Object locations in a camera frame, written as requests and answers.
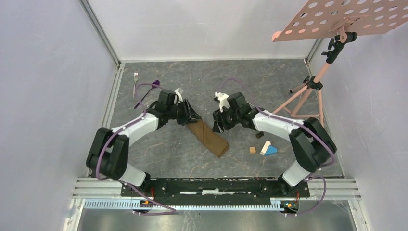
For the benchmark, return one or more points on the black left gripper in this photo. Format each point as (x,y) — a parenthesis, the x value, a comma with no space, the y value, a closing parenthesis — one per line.
(189,114)

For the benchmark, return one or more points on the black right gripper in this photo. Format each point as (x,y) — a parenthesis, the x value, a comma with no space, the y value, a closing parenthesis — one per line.
(218,116)

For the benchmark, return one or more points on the brown cloth napkin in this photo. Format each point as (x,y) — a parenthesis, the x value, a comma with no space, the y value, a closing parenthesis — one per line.
(209,139)

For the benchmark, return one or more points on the purple metallic spoon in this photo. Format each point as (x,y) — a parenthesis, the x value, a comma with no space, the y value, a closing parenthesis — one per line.
(153,85)

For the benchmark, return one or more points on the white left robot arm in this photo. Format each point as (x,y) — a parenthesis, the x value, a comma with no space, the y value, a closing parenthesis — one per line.
(109,151)

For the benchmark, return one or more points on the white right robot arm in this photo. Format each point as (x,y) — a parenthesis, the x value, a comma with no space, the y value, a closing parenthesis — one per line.
(311,144)

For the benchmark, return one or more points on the small tan wooden cube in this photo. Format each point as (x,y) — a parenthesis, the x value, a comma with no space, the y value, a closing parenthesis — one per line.
(253,150)

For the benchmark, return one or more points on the cream wooden block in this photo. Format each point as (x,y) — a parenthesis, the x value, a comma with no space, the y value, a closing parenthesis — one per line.
(264,150)

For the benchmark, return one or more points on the blue wooden triangle block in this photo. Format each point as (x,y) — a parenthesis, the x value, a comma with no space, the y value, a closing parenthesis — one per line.
(270,151)

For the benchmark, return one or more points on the silver fork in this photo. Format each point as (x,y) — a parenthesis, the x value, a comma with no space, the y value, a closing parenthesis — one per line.
(136,78)

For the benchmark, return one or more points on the pink music stand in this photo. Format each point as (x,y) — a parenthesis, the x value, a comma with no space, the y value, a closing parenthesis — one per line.
(333,24)

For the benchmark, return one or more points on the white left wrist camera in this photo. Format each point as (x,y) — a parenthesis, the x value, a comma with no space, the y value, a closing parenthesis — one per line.
(178,92)

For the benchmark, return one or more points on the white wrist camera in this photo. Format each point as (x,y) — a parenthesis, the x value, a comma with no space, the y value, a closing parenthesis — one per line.
(178,92)
(222,100)

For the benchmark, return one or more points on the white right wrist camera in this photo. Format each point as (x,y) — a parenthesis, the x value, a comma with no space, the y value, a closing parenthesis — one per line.
(222,100)

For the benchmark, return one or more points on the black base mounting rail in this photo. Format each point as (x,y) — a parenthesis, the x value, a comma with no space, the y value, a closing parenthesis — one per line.
(221,191)

